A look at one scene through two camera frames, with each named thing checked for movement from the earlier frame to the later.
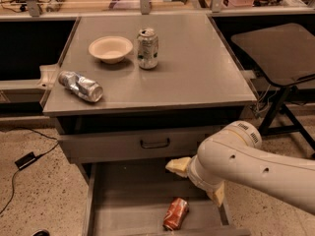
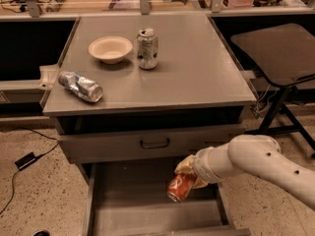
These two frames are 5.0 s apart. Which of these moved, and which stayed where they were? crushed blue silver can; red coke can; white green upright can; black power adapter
Moved: red coke can
Stayed: crushed blue silver can; white green upright can; black power adapter
